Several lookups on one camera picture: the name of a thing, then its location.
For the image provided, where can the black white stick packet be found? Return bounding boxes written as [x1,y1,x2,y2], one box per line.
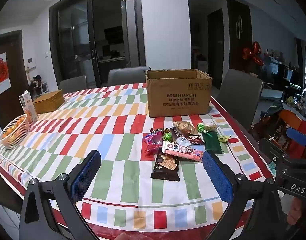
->
[169,127,191,147]

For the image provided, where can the red door poster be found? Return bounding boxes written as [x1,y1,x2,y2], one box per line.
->
[0,52,12,95]

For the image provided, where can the pink snack bar packet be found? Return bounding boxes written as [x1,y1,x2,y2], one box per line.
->
[161,141,206,163]

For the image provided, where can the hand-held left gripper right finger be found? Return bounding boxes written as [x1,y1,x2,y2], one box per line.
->
[202,150,287,240]

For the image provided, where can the colourful striped tablecloth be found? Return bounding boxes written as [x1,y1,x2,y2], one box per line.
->
[0,82,276,240]

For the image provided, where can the brown paper snack packet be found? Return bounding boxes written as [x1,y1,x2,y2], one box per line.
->
[173,121,197,135]

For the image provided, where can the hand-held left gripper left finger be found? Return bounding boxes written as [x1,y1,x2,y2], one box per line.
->
[19,150,101,240]

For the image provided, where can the woven wicker box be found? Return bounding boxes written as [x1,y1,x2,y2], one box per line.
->
[33,89,66,114]

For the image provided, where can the beige snack packet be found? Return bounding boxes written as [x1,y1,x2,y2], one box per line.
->
[204,121,219,132]

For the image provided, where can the dark brown cracker packet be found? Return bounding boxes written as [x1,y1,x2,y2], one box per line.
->
[150,152,180,182]

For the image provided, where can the pile of oranges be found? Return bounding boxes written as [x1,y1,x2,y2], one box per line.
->
[3,116,27,140]

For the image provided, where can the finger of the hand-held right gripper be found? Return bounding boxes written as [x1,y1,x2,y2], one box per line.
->
[258,138,285,159]

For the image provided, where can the silver refrigerator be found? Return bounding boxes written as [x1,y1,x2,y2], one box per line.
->
[121,0,140,68]

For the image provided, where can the dark red snack packet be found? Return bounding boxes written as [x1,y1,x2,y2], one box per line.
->
[188,134,205,145]

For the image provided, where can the magenta snack packet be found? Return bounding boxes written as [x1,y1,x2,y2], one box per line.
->
[144,131,164,155]

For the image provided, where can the brown cardboard box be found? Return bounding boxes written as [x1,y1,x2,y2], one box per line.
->
[145,69,213,118]

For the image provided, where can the green lollipop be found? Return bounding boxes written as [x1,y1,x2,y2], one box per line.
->
[197,124,218,139]

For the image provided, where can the white plastic basket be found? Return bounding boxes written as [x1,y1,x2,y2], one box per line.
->
[0,114,30,150]

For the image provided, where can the dark green snack packet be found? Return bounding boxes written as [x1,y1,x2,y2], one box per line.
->
[202,132,223,154]

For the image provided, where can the printed drink carton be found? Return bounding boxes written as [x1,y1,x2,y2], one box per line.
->
[18,90,39,123]

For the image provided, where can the grey dining chair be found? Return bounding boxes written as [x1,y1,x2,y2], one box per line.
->
[216,69,264,130]
[59,75,88,93]
[107,66,151,88]

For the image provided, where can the dark green cap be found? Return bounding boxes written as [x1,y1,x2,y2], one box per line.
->
[261,101,284,118]

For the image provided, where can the orange blue child chair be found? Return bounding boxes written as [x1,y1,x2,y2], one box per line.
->
[278,109,306,158]

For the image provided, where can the person's right hand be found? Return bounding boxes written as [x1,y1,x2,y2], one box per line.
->
[286,196,306,227]

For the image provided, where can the dark sliding glass door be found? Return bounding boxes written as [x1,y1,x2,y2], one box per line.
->
[49,0,146,88]

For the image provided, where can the red heart balloons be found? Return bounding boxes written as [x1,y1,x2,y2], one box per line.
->
[243,41,264,67]

